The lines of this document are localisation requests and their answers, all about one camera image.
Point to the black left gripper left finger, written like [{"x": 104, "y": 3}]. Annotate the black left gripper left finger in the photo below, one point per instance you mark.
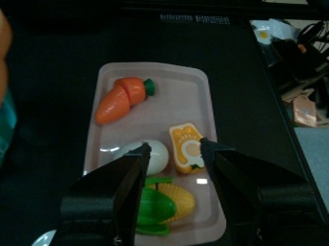
[{"x": 113, "y": 192}]

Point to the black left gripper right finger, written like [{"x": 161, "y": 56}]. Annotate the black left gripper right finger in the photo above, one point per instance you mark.
[{"x": 248, "y": 189}]

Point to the person's bare forearm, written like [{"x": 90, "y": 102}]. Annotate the person's bare forearm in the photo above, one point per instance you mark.
[{"x": 3, "y": 54}]

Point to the yellow toy corn cob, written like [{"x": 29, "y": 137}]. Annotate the yellow toy corn cob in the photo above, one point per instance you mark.
[{"x": 169, "y": 205}]

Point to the white toy egg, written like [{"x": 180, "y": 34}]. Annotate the white toy egg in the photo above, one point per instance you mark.
[{"x": 160, "y": 155}]

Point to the white plate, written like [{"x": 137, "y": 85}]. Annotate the white plate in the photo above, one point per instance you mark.
[{"x": 45, "y": 238}]

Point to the brown cardboard box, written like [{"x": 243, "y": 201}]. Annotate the brown cardboard box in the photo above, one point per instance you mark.
[{"x": 306, "y": 111}]

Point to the orange toy carrot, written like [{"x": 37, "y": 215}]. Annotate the orange toy carrot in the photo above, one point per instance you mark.
[{"x": 121, "y": 97}]

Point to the pink plastic tray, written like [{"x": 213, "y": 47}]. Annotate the pink plastic tray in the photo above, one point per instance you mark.
[{"x": 180, "y": 105}]

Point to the teal cloth garment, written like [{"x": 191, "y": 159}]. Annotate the teal cloth garment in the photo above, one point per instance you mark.
[{"x": 6, "y": 125}]

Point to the white daisy toy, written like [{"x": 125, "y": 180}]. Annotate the white daisy toy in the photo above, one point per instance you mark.
[{"x": 263, "y": 34}]

